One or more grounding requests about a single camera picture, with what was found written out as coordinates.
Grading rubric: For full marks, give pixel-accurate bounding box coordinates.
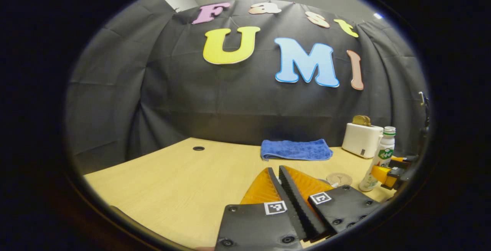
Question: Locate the round wooden coaster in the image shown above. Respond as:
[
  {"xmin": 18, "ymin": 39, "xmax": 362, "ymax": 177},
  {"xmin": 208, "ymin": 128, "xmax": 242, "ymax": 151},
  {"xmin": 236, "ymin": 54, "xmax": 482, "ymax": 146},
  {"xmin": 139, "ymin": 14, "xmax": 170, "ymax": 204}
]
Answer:
[{"xmin": 326, "ymin": 172, "xmax": 353, "ymax": 187}]

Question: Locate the white toaster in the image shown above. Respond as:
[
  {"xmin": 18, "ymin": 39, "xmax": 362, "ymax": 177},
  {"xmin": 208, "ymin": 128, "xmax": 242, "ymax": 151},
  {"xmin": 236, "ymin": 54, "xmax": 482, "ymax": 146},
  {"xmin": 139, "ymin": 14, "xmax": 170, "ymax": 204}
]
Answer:
[{"xmin": 341, "ymin": 123, "xmax": 384, "ymax": 159}]

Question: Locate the blue folded towel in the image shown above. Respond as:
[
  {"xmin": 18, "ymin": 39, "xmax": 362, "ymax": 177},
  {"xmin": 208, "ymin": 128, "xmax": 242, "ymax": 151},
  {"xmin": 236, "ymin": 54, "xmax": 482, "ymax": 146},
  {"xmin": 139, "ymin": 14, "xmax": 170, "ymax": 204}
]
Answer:
[{"xmin": 260, "ymin": 139, "xmax": 334, "ymax": 162}]

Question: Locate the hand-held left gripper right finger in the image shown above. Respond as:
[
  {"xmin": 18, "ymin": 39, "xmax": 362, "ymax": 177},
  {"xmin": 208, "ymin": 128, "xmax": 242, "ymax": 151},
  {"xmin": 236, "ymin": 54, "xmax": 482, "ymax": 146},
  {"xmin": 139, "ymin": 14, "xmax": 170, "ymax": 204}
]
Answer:
[{"xmin": 278, "ymin": 165, "xmax": 381, "ymax": 244}]

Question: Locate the white water bottle green label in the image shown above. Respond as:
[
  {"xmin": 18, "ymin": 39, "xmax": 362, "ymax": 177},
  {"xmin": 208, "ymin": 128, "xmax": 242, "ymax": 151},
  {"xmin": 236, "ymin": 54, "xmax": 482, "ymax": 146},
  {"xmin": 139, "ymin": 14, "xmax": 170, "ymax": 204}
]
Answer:
[{"xmin": 359, "ymin": 126, "xmax": 396, "ymax": 192}]

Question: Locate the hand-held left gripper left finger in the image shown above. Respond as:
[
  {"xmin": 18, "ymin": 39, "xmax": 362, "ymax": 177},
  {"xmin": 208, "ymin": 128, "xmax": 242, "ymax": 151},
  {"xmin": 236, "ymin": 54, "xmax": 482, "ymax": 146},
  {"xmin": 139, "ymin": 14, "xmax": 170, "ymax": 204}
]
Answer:
[{"xmin": 214, "ymin": 167, "xmax": 309, "ymax": 251}]

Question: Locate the black backdrop cloth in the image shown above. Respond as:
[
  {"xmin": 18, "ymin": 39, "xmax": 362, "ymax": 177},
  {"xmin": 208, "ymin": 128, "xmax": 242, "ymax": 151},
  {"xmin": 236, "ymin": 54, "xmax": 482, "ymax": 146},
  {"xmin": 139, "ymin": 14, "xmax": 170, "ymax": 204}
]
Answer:
[{"xmin": 65, "ymin": 0, "xmax": 428, "ymax": 165}]

